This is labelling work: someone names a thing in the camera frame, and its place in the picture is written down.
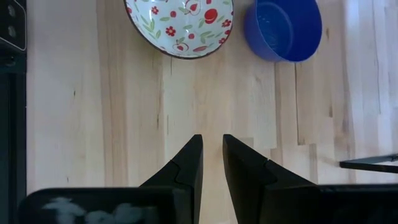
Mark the blue plastic bowl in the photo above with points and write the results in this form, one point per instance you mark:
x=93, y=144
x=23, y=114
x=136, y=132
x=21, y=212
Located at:
x=280, y=31

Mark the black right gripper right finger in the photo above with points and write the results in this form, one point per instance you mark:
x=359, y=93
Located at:
x=248, y=186

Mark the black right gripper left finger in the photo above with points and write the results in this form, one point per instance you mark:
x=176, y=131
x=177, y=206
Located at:
x=186, y=174

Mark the green bowl floral inside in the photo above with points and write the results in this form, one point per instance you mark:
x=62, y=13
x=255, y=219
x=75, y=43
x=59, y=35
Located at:
x=180, y=28

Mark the wooden shelf black metal legs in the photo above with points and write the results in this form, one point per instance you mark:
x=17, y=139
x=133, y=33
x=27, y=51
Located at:
x=370, y=164

